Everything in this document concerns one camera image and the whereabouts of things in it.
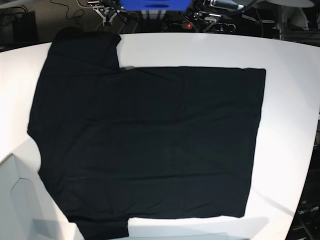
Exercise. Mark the black T-shirt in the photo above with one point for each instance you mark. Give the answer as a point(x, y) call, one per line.
point(148, 142)

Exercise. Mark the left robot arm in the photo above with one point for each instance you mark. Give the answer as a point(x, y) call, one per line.
point(211, 11)

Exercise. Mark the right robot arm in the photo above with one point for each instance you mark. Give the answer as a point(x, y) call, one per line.
point(106, 9)

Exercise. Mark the black power strip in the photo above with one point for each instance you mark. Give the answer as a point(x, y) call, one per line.
point(215, 28)

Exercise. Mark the blue box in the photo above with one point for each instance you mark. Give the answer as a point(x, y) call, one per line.
point(167, 5)

